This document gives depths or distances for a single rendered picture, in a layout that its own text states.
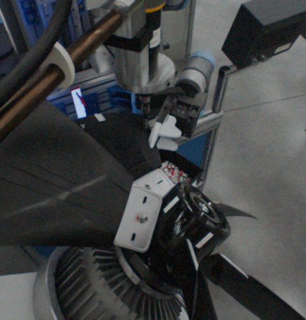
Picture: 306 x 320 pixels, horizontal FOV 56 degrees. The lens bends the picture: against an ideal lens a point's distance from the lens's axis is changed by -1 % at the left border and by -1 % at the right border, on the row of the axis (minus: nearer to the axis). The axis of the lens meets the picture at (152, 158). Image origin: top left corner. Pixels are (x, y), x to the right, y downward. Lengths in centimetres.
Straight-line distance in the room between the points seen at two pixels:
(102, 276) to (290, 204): 173
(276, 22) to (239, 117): 155
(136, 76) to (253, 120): 224
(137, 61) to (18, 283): 40
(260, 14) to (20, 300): 94
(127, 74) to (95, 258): 29
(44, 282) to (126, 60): 37
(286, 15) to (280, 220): 129
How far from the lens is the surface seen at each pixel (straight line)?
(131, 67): 31
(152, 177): 55
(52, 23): 20
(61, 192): 37
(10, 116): 18
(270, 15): 104
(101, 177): 40
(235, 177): 209
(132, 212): 43
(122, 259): 48
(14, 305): 53
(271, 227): 196
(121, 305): 48
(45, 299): 51
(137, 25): 27
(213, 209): 53
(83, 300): 50
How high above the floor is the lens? 164
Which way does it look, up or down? 51 degrees down
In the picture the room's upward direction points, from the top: straight up
